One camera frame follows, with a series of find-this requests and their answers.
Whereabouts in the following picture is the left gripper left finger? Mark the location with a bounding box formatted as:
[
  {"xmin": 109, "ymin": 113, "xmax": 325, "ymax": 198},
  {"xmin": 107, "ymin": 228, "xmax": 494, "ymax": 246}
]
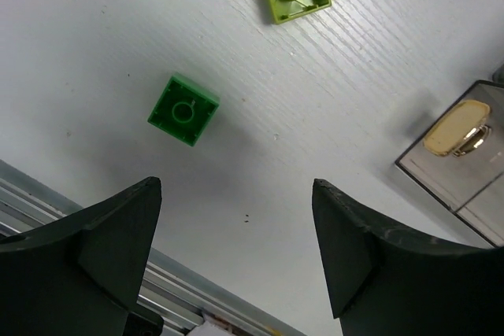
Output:
[{"xmin": 1, "ymin": 177, "xmax": 162, "ymax": 335}]

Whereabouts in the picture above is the aluminium table rail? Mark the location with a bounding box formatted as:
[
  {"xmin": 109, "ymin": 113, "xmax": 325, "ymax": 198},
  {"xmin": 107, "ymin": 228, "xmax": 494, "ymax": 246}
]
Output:
[{"xmin": 1, "ymin": 164, "xmax": 296, "ymax": 335}]

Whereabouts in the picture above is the long clear plastic drawer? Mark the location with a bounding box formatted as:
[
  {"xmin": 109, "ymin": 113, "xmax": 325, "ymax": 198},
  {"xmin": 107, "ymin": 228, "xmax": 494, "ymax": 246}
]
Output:
[{"xmin": 395, "ymin": 80, "xmax": 503, "ymax": 246}]

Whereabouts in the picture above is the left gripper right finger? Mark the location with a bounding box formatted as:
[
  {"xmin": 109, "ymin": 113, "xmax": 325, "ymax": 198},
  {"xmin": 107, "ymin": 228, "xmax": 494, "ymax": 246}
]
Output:
[{"xmin": 312, "ymin": 179, "xmax": 503, "ymax": 335}]

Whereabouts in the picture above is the small green lego brick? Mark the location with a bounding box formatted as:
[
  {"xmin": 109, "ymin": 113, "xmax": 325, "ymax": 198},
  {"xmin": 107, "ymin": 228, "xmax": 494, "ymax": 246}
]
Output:
[{"xmin": 148, "ymin": 73, "xmax": 220, "ymax": 146}]

